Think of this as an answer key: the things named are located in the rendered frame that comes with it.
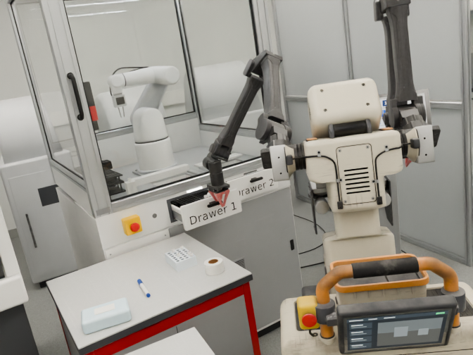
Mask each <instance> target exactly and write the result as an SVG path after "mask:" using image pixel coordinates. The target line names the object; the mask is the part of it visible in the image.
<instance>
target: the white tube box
mask: <svg viewBox="0 0 473 355"><path fill-rule="evenodd" d="M188 251H189V250H188V249H186V248H185V247H183V249H180V248H179V249H176V250H175V252H173V253H172V251H169V252H167V253H165V259H166V262H167V263H168V264H170V265H171V266H172V267H173V268H174V269H175V270H176V271H177V272H180V271H182V270H185V269H188V268H190V267H192V266H196V265H198V264H197V260H196V256H195V255H194V254H193V256H190V255H188V253H187V252H188ZM177 253H180V257H177Z"/></svg>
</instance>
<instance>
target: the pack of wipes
mask: <svg viewBox="0 0 473 355"><path fill-rule="evenodd" d="M131 319H132V316H131V313H130V308H129V304H128V301H127V298H125V297H124V298H121V299H117V300H114V301H110V302H107V303H105V304H100V305H98V306H93V307H91V308H88V309H84V310H82V311H81V323H82V329H83V333H84V334H89V333H92V332H96V331H98V330H102V329H105V328H109V327H111V326H114V325H118V324H121V323H124V322H127V321H130V320H131Z"/></svg>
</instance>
